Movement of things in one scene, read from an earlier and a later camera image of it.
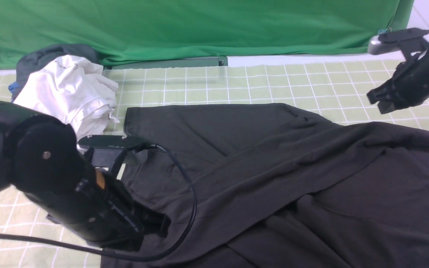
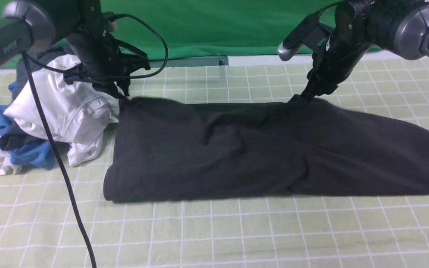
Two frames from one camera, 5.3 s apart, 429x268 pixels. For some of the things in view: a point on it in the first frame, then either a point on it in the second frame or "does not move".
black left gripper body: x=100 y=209 → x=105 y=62
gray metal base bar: x=212 y=62 does not move
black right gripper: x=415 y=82 → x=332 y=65
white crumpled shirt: x=73 y=90 does not move
